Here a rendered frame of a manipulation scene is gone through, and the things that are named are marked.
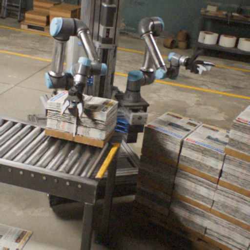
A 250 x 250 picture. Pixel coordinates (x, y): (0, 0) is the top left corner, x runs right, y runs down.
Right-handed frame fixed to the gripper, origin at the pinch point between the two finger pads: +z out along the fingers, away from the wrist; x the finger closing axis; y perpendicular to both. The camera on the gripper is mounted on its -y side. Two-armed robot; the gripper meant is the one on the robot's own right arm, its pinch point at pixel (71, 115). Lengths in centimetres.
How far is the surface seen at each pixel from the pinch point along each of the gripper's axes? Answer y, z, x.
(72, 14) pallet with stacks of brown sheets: 549, -263, 217
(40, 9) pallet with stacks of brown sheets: 576, -271, 300
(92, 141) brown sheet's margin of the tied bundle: 12.9, 11.4, -12.8
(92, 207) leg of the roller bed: -9, 46, -26
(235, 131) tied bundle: 27, -14, -95
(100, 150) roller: 15.4, 15.4, -18.5
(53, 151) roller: 5.1, 21.7, 6.6
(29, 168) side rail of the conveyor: -15.4, 33.4, 10.6
